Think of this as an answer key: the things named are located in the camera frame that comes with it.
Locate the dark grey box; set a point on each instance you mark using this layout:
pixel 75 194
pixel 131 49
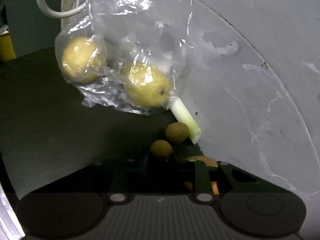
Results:
pixel 29 28

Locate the small brown kiwi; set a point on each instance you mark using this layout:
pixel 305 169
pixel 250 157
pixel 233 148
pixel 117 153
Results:
pixel 161 147
pixel 177 132

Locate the yellow apple in bag left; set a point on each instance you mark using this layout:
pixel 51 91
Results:
pixel 84 59

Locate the yellow apple in bag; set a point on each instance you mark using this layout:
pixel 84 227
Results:
pixel 146 86
pixel 84 59

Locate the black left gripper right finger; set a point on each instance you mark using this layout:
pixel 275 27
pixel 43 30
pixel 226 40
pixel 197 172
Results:
pixel 222 178

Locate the clear plastic bag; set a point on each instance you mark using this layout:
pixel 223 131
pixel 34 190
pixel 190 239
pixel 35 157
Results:
pixel 154 32

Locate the yellow apple in bag right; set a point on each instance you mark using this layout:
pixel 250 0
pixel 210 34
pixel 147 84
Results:
pixel 146 86

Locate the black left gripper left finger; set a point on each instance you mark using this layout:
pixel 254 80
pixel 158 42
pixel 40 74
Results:
pixel 151 178

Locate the yellow cup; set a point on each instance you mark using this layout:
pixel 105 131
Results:
pixel 6 48

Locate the green leek stalk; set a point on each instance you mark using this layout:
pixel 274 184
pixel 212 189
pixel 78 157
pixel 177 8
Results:
pixel 182 114

